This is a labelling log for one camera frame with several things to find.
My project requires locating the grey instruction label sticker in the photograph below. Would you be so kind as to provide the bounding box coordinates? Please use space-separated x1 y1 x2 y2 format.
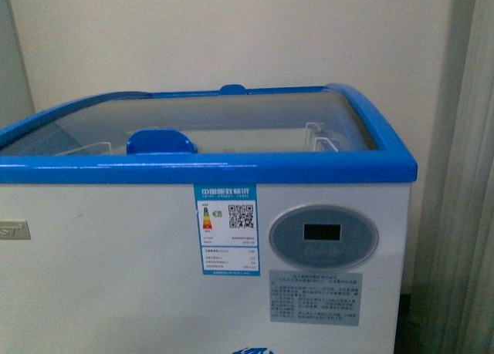
269 270 363 327

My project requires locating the white blue chest freezer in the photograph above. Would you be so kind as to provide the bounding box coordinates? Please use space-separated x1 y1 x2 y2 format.
1 84 418 353

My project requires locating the glass sliding freezer lid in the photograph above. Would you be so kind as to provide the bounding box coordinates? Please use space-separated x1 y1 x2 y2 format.
1 90 376 156

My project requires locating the white wire freezer basket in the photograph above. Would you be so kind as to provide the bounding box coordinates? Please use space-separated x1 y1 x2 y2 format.
304 122 343 152

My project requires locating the grey oval control panel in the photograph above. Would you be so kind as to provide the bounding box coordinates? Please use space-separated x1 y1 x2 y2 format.
269 204 379 271

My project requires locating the white pleated curtain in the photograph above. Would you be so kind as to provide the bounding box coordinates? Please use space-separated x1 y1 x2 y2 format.
411 0 493 353

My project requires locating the blue energy label sticker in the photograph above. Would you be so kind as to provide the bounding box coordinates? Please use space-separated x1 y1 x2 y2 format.
194 184 261 277

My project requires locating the silver brand nameplate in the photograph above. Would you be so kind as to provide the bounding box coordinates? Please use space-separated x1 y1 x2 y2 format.
0 221 31 241

